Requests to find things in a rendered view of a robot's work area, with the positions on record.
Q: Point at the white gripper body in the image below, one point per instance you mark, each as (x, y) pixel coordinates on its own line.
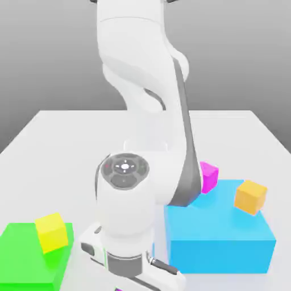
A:
(175, 283)

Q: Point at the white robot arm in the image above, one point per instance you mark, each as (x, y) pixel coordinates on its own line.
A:
(134, 91)

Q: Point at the small magenta cube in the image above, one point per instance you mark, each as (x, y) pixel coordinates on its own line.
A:
(209, 178)

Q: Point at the small orange cube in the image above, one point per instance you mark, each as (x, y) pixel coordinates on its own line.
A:
(250, 197)

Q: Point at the small yellow cube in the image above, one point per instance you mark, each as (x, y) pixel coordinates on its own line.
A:
(51, 234)

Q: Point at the large blue box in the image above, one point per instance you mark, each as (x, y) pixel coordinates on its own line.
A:
(216, 238)

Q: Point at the large green box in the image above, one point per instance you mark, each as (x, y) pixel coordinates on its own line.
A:
(20, 257)

